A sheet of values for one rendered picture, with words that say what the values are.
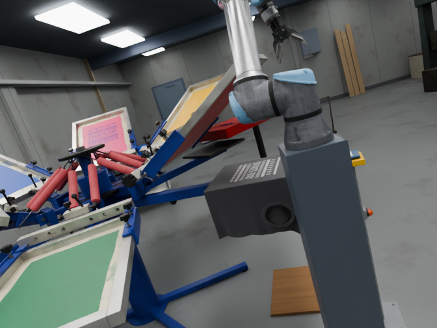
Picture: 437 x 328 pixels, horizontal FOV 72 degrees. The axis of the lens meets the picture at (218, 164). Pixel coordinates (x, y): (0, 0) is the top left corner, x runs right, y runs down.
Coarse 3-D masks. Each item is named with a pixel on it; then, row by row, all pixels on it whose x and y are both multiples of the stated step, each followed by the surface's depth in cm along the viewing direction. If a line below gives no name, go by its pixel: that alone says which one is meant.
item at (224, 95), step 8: (232, 88) 152; (224, 96) 153; (216, 104) 149; (208, 112) 148; (200, 120) 148; (200, 128) 172; (192, 136) 170; (184, 144) 168; (176, 152) 166; (168, 160) 164
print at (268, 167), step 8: (272, 160) 179; (240, 168) 184; (248, 168) 178; (256, 168) 174; (264, 168) 169; (272, 168) 164; (232, 176) 172; (240, 176) 167; (248, 176) 163; (256, 176) 159
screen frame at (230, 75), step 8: (264, 56) 173; (232, 72) 130; (224, 80) 132; (232, 80) 134; (216, 88) 134; (224, 88) 133; (208, 96) 136; (216, 96) 135; (208, 104) 137; (200, 112) 139; (192, 120) 142; (184, 128) 144; (192, 128) 147; (184, 136) 146; (200, 136) 204; (184, 152) 199
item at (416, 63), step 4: (408, 56) 936; (412, 56) 917; (416, 56) 898; (420, 56) 880; (412, 60) 922; (416, 60) 903; (420, 60) 885; (412, 64) 928; (416, 64) 909; (420, 64) 891; (412, 68) 934; (416, 68) 914; (420, 68) 896; (412, 72) 940; (416, 72) 920; (420, 72) 901; (412, 76) 945; (416, 76) 925; (420, 76) 906
